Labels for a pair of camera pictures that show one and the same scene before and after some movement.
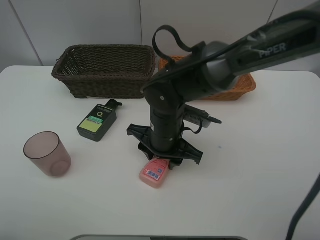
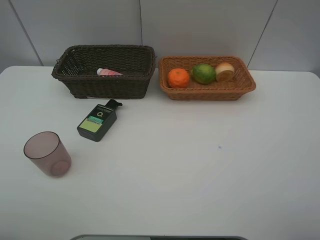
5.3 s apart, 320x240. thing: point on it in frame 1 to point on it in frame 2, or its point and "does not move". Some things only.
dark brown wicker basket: x=113 y=71 does not move
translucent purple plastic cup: x=47 y=150 does not move
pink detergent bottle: x=154 y=172 to x=105 y=72
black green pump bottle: x=98 y=120 does not move
